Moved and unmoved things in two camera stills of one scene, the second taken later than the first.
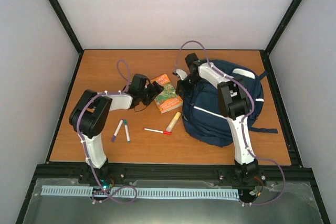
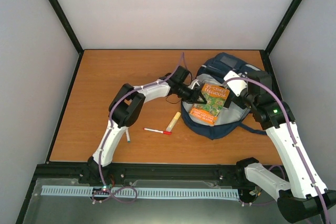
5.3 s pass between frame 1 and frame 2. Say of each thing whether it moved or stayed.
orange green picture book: moved
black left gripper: moved
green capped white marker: stayed
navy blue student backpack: moved
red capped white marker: stayed
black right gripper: moved
